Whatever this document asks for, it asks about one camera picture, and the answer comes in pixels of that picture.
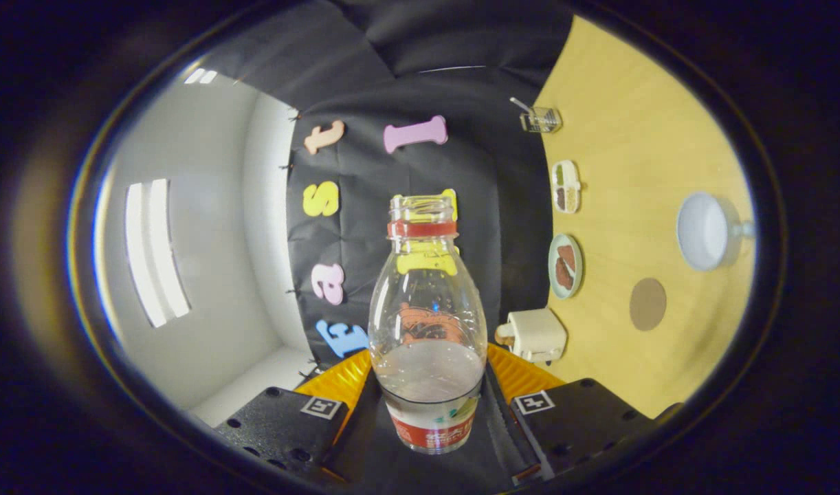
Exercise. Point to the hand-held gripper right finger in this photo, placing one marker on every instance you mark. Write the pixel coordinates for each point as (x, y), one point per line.
(585, 423)

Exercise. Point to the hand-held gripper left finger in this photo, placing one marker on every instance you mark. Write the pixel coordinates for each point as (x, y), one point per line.
(282, 430)

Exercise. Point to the round brown coaster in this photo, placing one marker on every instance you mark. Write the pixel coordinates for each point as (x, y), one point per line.
(648, 304)

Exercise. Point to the clear juice bottle red label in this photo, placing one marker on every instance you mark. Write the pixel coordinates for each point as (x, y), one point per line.
(427, 385)

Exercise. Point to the white toaster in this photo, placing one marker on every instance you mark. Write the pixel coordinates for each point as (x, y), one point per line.
(540, 333)

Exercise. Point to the brown bread slice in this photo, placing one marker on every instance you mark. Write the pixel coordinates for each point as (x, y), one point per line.
(504, 335)

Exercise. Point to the pale green plate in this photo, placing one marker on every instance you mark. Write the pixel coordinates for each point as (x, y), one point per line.
(553, 289)

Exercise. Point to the brown meat piece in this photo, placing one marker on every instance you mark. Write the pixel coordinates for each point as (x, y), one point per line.
(563, 276)
(568, 256)

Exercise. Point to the large ceiling light panel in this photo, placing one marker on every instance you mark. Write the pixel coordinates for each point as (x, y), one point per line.
(157, 254)

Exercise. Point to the white divided condiment dish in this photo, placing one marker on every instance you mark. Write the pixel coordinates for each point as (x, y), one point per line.
(566, 187)

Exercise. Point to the black backdrop cloth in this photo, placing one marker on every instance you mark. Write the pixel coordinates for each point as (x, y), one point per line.
(489, 172)

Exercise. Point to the wooden table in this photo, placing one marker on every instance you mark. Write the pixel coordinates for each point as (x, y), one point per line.
(633, 137)

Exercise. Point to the small clear glass jar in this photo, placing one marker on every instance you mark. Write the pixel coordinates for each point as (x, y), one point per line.
(545, 120)

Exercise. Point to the metal spoon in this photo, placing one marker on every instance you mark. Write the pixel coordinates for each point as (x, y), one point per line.
(518, 103)

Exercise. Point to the small ceiling light panel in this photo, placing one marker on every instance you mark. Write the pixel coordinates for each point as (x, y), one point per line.
(200, 75)

